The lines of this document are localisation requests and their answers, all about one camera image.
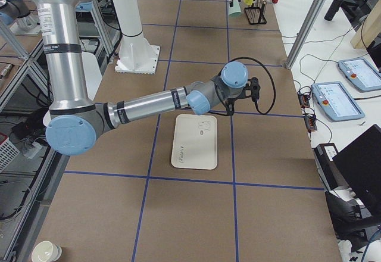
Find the mint green plastic cup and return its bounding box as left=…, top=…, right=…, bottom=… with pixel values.
left=227, top=0, right=242, bottom=17

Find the paper coffee cup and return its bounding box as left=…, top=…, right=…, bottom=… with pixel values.
left=31, top=241, right=62, bottom=262

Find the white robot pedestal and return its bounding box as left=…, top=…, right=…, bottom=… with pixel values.
left=113, top=0, right=160, bottom=74

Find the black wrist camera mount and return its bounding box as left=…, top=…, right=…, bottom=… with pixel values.
left=242, top=77, right=261, bottom=103

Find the aluminium frame post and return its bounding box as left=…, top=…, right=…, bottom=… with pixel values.
left=285, top=0, right=326, bottom=70

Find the black tall bottle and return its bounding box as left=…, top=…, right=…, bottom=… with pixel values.
left=324, top=0, right=343, bottom=21

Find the white plastic chair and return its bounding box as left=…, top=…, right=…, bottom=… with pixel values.
left=43, top=52, right=102, bottom=126

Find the cream rabbit print tray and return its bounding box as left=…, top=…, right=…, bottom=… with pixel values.
left=171, top=114, right=218, bottom=170

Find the blue teach pendant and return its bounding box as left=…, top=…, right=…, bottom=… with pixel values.
left=338, top=57, right=381, bottom=92
left=311, top=82, right=365, bottom=122

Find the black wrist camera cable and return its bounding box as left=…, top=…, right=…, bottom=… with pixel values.
left=229, top=56, right=276, bottom=116

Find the black wire cup rack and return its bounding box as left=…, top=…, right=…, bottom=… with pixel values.
left=244, top=0, right=267, bottom=25

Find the near blue teach pendant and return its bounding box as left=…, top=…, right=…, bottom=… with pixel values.
left=311, top=82, right=365, bottom=122

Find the black laptop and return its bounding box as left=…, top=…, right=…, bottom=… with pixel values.
left=333, top=124, right=380, bottom=215

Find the far blue teach pendant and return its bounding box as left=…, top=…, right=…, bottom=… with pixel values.
left=338, top=57, right=381, bottom=92

